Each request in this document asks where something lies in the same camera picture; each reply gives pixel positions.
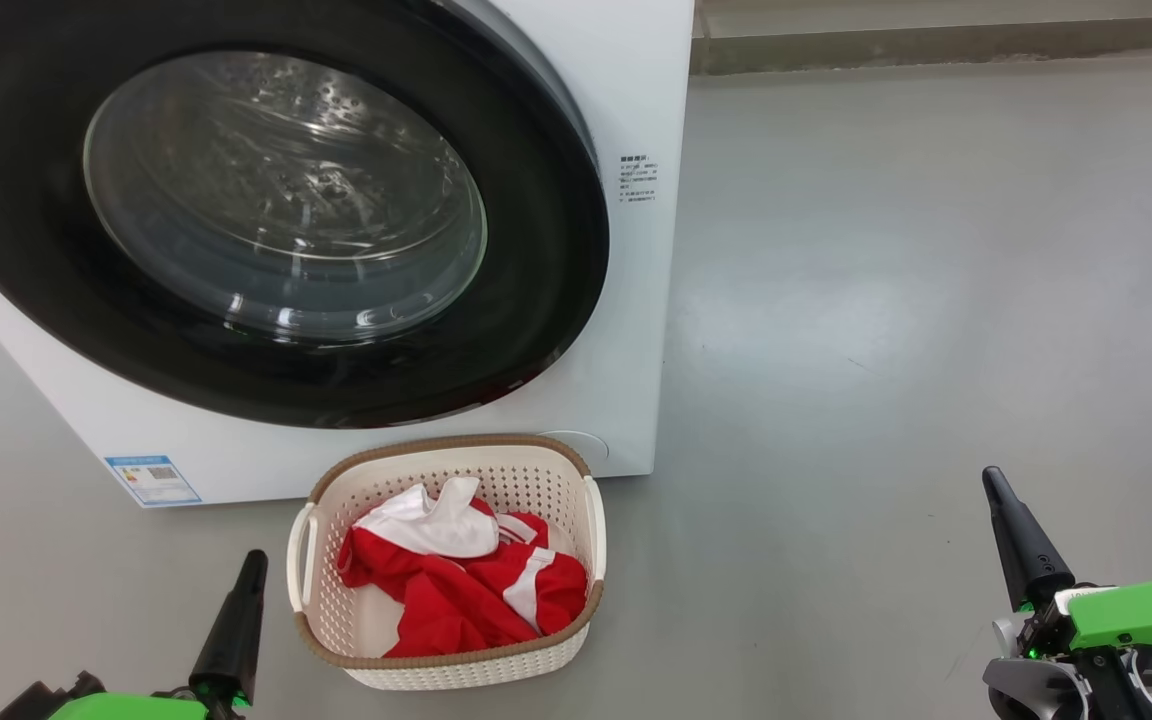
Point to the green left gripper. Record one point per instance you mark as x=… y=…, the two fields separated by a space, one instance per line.
x=126 y=708

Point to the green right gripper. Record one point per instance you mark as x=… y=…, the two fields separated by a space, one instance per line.
x=1136 y=615

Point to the red and white garment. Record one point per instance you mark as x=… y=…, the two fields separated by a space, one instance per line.
x=456 y=610

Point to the black round glass washer door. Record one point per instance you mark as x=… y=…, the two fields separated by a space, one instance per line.
x=286 y=200

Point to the cream laundry basket brown rim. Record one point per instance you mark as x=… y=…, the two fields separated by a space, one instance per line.
x=336 y=620

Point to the white front-load washing machine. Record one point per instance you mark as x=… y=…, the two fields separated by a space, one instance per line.
x=626 y=350

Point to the blue energy label sticker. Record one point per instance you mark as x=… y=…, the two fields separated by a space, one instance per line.
x=151 y=480

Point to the small printed warning text label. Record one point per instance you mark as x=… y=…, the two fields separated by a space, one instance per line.
x=638 y=180

